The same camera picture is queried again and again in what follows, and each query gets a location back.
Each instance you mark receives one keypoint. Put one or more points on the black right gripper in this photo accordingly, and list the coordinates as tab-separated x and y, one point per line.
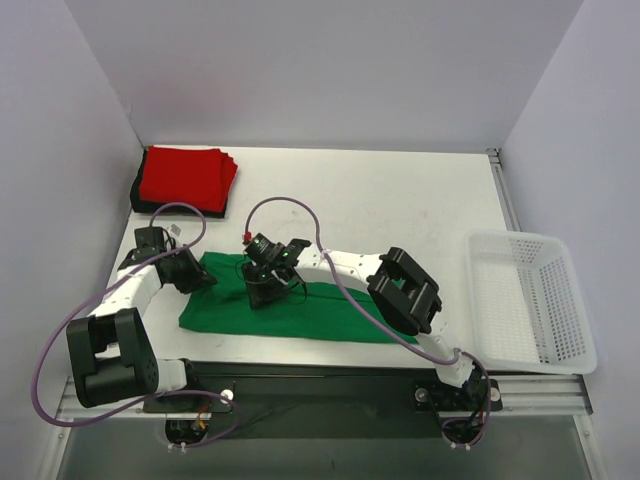
262	286

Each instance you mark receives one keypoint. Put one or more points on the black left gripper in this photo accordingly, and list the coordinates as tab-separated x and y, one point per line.
189	278

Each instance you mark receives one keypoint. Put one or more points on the green t shirt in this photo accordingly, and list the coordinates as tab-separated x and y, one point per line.
319	312

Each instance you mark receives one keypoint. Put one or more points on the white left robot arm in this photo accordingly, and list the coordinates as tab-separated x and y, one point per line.
111	355

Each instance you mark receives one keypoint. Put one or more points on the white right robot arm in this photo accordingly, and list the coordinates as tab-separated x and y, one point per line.
405	295

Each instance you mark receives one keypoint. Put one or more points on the folded black t shirt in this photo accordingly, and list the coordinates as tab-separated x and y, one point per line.
137	192

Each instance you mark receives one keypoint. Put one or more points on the folded red t shirt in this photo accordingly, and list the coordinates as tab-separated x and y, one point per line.
185	177

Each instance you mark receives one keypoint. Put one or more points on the white plastic basket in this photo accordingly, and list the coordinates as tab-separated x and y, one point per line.
527	310

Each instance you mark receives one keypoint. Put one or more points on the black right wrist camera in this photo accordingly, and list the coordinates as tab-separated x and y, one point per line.
261	250

